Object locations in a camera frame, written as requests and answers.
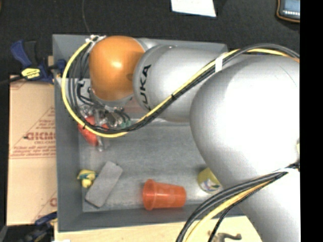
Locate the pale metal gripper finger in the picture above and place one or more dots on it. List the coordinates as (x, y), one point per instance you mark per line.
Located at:
(107, 142)
(100, 142)

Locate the red-orange toy food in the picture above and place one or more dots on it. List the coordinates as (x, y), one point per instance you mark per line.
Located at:
(88, 135)

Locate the yellow toy animal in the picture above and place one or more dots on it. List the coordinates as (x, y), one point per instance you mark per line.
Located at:
(86, 177)

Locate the grey flat block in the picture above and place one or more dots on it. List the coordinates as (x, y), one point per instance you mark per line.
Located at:
(104, 184)

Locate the grey metal bin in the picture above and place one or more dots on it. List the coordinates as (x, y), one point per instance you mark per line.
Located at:
(156, 150)

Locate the brown cardboard board red print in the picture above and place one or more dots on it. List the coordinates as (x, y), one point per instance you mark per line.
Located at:
(30, 165)

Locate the orange plastic cup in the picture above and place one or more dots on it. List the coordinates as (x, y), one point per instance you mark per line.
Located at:
(164, 195)

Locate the yellow printed ball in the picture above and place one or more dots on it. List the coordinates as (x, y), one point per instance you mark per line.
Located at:
(207, 181)

